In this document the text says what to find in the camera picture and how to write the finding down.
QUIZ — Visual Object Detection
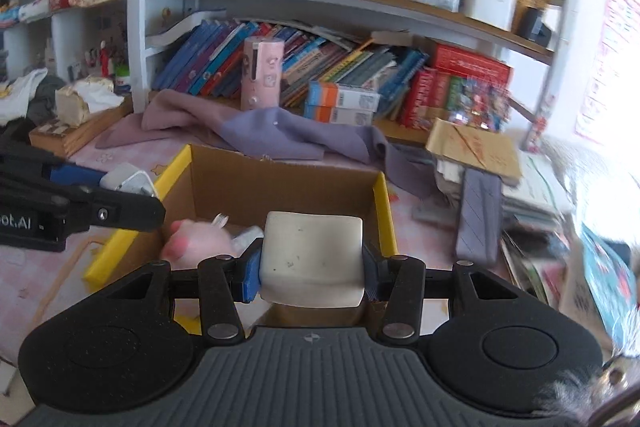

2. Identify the brown envelope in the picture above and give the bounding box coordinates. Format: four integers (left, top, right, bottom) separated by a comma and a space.
425, 118, 524, 186

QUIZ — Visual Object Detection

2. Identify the orange blue carton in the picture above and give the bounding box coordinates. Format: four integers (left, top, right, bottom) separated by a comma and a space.
306, 81, 381, 112
304, 103, 375, 126

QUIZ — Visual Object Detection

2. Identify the red boxed book set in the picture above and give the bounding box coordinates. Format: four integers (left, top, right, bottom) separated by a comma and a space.
400, 44, 514, 132

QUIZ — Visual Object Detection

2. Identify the teal book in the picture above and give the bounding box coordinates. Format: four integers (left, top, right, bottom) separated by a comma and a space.
580, 222, 639, 349

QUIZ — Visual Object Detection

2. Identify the cream square block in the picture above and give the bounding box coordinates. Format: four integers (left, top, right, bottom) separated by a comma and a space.
260, 212, 366, 309

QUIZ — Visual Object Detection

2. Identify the row of blue books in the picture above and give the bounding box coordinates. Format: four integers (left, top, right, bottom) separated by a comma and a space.
150, 19, 432, 118

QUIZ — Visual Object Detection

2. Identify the pink box upright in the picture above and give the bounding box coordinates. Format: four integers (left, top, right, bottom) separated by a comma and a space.
241, 36, 286, 112

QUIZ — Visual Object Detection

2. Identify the wooden box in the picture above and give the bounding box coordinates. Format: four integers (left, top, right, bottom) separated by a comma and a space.
29, 94, 134, 158

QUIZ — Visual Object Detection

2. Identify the pink wall poster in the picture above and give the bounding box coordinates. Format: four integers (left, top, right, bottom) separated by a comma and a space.
575, 0, 640, 146

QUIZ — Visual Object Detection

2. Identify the pink cloth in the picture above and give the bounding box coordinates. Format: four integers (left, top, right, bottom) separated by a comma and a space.
95, 89, 237, 150

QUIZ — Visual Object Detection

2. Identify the pink plush pig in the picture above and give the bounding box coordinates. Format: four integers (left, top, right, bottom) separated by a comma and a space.
161, 218, 241, 269

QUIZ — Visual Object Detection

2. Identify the white wooden bookshelf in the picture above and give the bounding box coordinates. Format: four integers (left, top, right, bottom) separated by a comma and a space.
0, 0, 576, 144

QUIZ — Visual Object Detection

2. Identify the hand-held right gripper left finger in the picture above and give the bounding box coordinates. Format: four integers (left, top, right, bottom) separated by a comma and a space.
65, 252, 263, 343

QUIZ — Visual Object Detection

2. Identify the beige tissue pack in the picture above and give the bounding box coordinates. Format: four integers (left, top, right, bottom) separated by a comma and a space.
54, 77, 125, 128

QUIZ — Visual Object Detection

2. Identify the yellow cardboard box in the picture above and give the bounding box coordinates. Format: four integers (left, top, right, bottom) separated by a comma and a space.
84, 144, 401, 334

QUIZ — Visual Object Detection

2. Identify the white charger plug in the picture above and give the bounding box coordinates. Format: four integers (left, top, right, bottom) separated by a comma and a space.
100, 163, 157, 198

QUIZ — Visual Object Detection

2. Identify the dark tablet case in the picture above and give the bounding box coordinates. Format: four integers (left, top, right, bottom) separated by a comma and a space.
455, 169, 504, 264

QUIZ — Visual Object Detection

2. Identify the white t-shirt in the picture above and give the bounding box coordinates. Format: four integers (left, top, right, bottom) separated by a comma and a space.
0, 68, 49, 126

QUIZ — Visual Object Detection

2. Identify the grey fluffy fur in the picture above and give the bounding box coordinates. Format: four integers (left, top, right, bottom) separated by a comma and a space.
539, 366, 640, 427

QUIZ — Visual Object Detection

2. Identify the white storage box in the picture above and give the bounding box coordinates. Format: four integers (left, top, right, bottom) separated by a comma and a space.
457, 0, 519, 32

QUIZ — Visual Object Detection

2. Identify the purple cloth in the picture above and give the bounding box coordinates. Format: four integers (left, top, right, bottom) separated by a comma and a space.
215, 107, 442, 200

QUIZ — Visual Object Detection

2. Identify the grey garment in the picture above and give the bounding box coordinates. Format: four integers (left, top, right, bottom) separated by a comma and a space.
25, 76, 69, 122

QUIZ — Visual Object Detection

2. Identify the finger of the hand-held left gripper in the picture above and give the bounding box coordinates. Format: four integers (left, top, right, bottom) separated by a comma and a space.
0, 140, 104, 188
0, 177, 167, 234

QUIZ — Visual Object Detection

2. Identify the small black box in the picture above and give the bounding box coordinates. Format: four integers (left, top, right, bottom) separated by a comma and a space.
517, 7, 552, 44

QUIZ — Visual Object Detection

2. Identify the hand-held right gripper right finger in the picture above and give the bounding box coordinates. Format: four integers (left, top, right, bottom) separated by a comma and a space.
362, 246, 556, 343

